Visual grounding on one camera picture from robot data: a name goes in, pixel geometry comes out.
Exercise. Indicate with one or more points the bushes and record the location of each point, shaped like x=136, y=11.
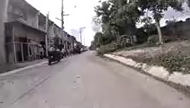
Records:
x=107, y=48

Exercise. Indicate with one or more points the street lamp pole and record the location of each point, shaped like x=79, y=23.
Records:
x=81, y=34

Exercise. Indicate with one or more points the grey concrete road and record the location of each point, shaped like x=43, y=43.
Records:
x=86, y=91

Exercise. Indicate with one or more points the dark motorcycle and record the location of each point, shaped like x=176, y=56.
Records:
x=54, y=56

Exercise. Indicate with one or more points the tall utility pole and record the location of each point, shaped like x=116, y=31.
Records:
x=62, y=23

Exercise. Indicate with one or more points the row of trees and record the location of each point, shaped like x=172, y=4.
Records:
x=129, y=13

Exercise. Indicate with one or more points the pale concrete kerb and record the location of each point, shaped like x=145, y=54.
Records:
x=158, y=72

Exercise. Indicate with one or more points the row of buildings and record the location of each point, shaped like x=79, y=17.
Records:
x=17, y=30

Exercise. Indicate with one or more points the grey pavement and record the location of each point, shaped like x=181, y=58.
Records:
x=10, y=68

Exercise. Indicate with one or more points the grass verge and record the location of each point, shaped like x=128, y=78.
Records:
x=184, y=58

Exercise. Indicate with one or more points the dark wall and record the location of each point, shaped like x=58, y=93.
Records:
x=181, y=29

